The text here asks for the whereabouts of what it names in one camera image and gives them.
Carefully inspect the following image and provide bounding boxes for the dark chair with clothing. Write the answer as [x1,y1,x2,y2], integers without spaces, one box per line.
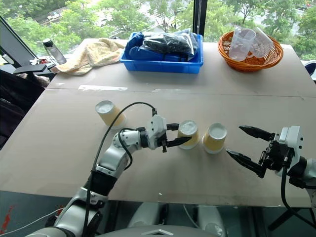
[0,70,50,149]

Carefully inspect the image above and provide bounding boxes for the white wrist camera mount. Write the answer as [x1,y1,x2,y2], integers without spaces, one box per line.
[146,115,168,151]
[277,125,304,176]

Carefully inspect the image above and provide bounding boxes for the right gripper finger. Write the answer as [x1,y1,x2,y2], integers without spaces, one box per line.
[225,149,267,179]
[238,125,274,142]

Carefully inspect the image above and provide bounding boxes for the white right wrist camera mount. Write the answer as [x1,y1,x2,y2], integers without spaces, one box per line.
[277,125,304,176]

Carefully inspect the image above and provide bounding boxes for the long black left arm cable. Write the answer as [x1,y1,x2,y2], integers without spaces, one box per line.
[82,101,158,237]

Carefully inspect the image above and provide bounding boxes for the clear water bottle black cap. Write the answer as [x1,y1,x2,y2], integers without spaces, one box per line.
[42,38,67,65]

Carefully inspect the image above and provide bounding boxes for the black chair armrest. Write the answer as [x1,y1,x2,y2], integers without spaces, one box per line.
[12,64,47,75]

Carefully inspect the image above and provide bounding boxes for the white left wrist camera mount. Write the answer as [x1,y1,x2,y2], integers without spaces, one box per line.
[146,115,168,151]

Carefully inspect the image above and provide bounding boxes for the thin white floor cable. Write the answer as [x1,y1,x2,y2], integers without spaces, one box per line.
[0,208,65,236]

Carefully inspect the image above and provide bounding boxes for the pale yellow towel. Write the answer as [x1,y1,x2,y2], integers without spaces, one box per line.
[52,37,126,76]

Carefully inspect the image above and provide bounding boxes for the orange woven basket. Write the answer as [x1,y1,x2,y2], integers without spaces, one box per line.
[217,31,284,73]

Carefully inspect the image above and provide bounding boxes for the short black left arm cable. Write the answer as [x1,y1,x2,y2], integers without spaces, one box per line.
[117,127,139,171]

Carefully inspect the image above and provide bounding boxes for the black items in plastic bag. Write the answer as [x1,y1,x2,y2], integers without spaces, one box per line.
[142,33,196,56]

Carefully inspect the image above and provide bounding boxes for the blue plastic bin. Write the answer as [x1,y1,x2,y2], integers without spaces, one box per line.
[119,31,204,74]

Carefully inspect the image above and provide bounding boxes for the black window pillar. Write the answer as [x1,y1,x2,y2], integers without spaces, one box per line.
[193,0,208,37]

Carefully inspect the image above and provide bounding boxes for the blue cloth bundle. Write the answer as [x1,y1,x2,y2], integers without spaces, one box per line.
[124,32,149,61]

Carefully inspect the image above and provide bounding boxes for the dark slanted window frame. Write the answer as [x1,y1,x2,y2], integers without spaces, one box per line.
[0,15,38,66]

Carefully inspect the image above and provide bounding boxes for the clear tape strip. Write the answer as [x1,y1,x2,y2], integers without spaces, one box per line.
[78,84,128,91]

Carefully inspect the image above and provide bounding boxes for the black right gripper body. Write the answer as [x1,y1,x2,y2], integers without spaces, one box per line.
[259,133,295,172]

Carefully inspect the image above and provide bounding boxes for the grey robot torso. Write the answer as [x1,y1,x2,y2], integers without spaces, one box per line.
[96,225,221,237]

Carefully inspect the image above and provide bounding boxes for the yellow paper cup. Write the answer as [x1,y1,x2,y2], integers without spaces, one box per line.
[177,120,200,150]
[95,100,127,131]
[201,122,228,155]

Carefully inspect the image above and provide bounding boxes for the clear plastic measuring cup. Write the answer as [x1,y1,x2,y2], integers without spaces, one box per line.
[228,27,257,62]
[246,26,274,59]

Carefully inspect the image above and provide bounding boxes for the small red and white clutter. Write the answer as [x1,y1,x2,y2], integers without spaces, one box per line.
[29,57,54,66]

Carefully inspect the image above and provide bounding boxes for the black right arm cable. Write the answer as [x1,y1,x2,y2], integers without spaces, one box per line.
[280,156,316,223]

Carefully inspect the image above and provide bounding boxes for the white window handle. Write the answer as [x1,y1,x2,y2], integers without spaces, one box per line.
[1,54,15,65]

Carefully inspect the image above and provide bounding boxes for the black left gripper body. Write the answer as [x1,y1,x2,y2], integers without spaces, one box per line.
[158,124,171,153]

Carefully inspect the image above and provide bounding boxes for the white rounded object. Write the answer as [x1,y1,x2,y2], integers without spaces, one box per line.
[304,60,316,81]

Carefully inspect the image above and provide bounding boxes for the grey rounded robot leg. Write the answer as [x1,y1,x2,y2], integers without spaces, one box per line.
[197,204,227,237]
[127,202,169,228]

